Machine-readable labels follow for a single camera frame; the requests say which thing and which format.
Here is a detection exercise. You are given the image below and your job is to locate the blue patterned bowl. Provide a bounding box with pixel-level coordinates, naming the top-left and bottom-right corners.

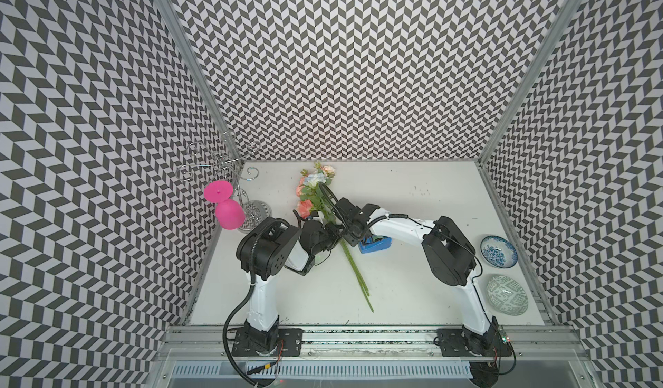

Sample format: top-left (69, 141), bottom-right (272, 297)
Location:
top-left (480, 235), bottom-right (518, 269)

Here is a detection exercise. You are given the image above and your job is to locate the pink wine glass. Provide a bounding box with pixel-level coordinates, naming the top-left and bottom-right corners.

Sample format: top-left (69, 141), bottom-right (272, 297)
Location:
top-left (204, 180), bottom-right (246, 230)

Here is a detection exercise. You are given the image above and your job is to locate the blue tape dispenser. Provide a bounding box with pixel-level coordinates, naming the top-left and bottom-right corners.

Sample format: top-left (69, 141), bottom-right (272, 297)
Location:
top-left (358, 235), bottom-right (392, 254)

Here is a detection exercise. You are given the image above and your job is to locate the patterned round plate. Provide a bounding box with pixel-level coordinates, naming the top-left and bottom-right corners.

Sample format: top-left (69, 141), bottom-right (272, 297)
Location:
top-left (486, 275), bottom-right (529, 316)

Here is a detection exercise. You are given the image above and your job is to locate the aluminium mounting rail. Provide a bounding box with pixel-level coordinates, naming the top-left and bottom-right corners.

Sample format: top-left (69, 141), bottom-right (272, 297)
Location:
top-left (154, 325), bottom-right (589, 381)

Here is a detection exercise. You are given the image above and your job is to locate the artificial rose bouquet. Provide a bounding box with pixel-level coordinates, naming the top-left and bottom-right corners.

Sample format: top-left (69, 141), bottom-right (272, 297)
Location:
top-left (294, 163), bottom-right (373, 309)

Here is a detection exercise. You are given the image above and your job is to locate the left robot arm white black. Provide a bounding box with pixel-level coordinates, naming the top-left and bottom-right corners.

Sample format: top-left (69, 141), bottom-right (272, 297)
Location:
top-left (224, 216), bottom-right (345, 357)

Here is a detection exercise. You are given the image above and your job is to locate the wire glass rack stand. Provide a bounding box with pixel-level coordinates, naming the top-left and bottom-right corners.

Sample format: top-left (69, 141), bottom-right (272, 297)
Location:
top-left (174, 141), bottom-right (271, 234)

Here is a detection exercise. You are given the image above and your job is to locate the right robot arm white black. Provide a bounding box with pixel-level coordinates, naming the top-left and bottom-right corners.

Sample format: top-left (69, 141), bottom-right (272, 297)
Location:
top-left (319, 185), bottom-right (501, 356)

